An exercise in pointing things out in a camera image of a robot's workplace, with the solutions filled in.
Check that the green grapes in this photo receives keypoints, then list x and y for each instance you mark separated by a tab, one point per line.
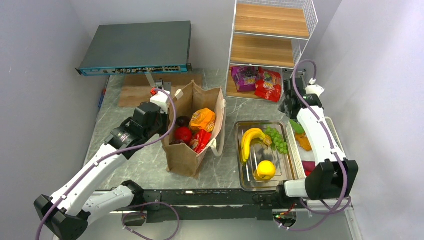
278	142

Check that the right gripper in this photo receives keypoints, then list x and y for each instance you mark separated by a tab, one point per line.
282	109

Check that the white plastic basket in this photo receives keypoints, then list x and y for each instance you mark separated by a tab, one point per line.
294	154

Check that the yellow banana bunch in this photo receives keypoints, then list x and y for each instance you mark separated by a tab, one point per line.
252	134

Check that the red snack bag shelf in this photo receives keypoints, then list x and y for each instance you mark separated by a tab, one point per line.
199	141
269	85

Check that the brown burlap grocery bag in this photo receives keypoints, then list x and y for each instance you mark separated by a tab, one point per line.
181	159

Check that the wooden base board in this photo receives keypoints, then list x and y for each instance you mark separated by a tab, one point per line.
137	89

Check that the green leafy vegetable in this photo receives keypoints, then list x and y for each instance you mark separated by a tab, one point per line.
298	129

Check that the orange snack bag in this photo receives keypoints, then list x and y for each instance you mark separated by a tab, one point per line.
203	119

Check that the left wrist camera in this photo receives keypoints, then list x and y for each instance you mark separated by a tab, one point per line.
160	99

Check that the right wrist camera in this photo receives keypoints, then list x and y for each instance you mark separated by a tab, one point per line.
313	88

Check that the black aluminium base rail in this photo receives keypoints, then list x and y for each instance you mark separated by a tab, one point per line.
206	204

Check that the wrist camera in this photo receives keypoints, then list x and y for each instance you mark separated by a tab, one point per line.
160	99
313	88

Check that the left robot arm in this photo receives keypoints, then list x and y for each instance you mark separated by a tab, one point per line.
70	210

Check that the white wire shelf rack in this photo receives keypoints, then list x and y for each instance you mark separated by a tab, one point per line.
271	33

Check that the purple grapes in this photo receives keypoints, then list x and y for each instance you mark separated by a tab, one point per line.
177	141

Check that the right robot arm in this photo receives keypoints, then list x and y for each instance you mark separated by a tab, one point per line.
334	175

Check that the yellow lemon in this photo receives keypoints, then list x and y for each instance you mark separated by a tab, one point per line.
265	171

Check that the metal switch stand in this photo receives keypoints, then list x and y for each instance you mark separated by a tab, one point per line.
158	84

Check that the purple eggplant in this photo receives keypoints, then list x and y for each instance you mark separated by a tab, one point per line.
183	121
309	165

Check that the grey network switch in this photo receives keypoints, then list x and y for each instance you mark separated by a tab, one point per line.
138	48

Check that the orange carrot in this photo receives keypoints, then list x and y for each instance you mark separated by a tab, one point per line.
303	141

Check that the stainless steel tray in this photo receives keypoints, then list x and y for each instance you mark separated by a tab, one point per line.
260	152

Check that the red apple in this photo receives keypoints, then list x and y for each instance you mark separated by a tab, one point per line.
184	134

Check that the purple snack bag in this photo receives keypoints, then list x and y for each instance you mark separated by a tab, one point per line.
244	77

